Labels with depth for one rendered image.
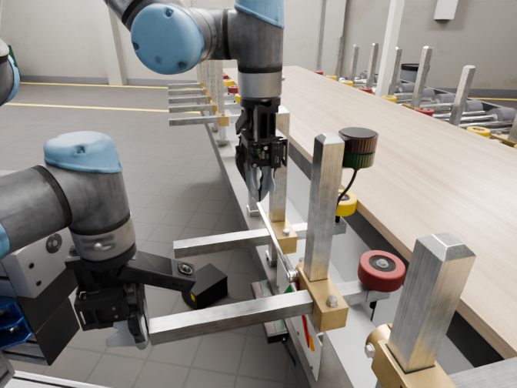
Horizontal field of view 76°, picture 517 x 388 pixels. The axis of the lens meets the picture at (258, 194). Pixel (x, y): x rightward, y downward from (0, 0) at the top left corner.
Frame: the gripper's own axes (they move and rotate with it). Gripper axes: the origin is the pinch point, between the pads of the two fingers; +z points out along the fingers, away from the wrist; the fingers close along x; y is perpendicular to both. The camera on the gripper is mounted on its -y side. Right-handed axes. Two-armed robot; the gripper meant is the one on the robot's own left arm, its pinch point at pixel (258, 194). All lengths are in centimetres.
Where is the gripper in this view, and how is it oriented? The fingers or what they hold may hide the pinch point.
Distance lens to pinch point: 68.1
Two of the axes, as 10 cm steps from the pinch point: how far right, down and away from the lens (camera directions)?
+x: 9.7, -1.2, 2.1
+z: 0.1, 8.8, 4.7
